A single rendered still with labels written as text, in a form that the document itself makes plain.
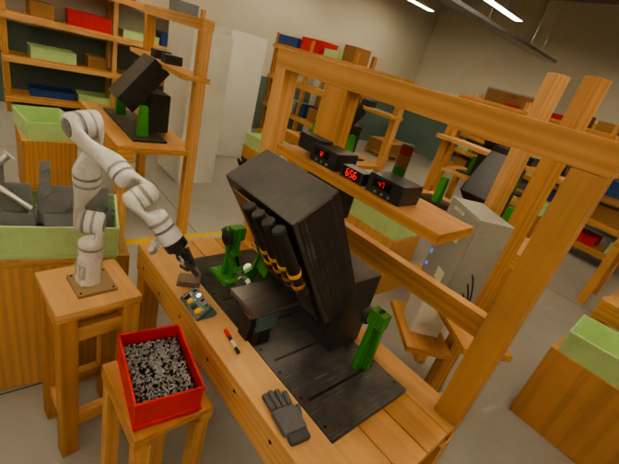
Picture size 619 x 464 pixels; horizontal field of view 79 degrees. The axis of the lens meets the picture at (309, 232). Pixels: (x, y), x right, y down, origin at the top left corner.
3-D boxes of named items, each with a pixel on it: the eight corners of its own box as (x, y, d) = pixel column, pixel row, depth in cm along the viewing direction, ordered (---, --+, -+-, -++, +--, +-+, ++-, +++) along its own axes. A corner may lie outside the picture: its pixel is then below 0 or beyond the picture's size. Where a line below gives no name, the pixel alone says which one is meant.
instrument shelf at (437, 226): (435, 245, 121) (440, 235, 119) (274, 151, 177) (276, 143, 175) (470, 237, 138) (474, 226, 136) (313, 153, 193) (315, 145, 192)
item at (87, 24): (192, 129, 777) (208, 5, 683) (6, 111, 583) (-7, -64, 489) (182, 121, 812) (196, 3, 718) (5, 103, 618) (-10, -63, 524)
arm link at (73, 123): (110, 168, 110) (136, 162, 116) (58, 106, 114) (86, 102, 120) (105, 189, 116) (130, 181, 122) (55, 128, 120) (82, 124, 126)
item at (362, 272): (327, 353, 152) (352, 284, 138) (283, 308, 170) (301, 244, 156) (356, 339, 164) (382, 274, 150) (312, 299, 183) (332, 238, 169)
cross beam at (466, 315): (477, 340, 136) (488, 320, 132) (272, 193, 216) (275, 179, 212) (483, 335, 139) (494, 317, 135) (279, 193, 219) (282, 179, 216)
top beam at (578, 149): (610, 179, 96) (631, 145, 93) (274, 65, 189) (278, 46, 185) (616, 179, 102) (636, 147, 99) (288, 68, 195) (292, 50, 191)
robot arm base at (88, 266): (82, 289, 153) (83, 255, 146) (72, 276, 158) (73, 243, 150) (105, 283, 160) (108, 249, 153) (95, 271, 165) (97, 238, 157)
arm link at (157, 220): (151, 238, 116) (175, 223, 119) (120, 197, 109) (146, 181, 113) (146, 235, 122) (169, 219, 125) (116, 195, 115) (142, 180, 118)
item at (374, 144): (385, 161, 990) (391, 145, 972) (363, 150, 1040) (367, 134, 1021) (410, 161, 1071) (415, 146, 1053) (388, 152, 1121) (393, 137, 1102)
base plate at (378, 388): (330, 446, 117) (331, 442, 116) (181, 263, 185) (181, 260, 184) (404, 393, 146) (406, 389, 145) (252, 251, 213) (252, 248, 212)
